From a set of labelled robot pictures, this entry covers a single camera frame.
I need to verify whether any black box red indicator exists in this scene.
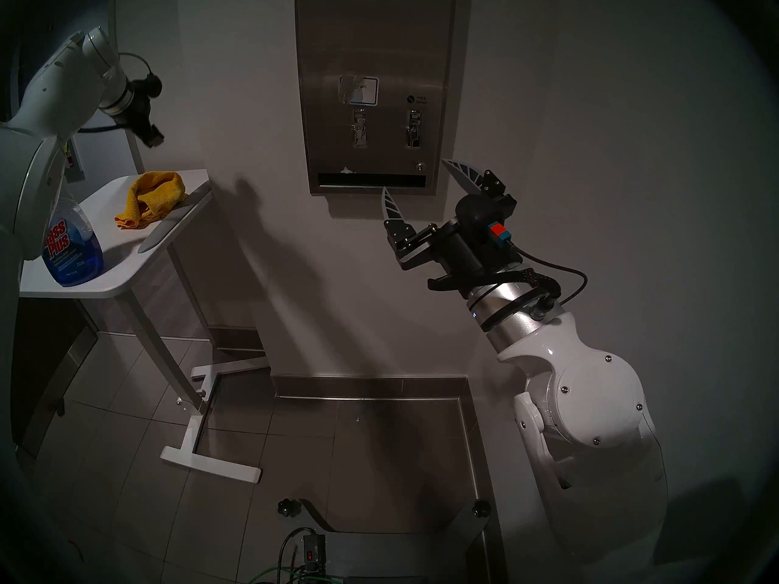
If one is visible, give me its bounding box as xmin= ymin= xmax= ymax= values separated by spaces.
xmin=299 ymin=531 xmax=327 ymax=568

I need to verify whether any white folding table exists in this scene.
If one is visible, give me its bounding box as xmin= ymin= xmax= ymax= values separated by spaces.
xmin=18 ymin=169 xmax=271 ymax=485

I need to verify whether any yellow microfiber cloth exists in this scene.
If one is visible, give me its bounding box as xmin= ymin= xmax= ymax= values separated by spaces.
xmin=114 ymin=171 xmax=188 ymax=231

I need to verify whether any clear spray bottle blue liquid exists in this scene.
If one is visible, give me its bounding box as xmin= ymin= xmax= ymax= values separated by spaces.
xmin=41 ymin=181 xmax=104 ymax=287

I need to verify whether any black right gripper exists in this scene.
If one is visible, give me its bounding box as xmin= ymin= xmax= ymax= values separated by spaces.
xmin=381 ymin=158 xmax=525 ymax=299

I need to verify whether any green base cable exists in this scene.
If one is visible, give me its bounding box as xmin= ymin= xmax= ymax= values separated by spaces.
xmin=256 ymin=563 xmax=305 ymax=584

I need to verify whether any white blue-edged dispenser label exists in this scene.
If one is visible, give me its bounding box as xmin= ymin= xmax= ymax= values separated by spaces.
xmin=340 ymin=75 xmax=379 ymax=108

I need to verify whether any stainless steel wall dispenser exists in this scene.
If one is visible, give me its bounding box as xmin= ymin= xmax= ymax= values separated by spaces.
xmin=294 ymin=0 xmax=458 ymax=197

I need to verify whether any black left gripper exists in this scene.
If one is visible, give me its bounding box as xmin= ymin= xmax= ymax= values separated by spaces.
xmin=125 ymin=90 xmax=165 ymax=148

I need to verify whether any black looped base cable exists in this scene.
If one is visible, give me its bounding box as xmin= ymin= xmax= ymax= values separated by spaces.
xmin=279 ymin=527 xmax=314 ymax=584

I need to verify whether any steel robot base plate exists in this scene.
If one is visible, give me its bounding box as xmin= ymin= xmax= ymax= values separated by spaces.
xmin=301 ymin=501 xmax=491 ymax=584

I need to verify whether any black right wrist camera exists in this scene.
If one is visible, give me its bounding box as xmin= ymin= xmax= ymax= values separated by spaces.
xmin=456 ymin=193 xmax=512 ymax=252

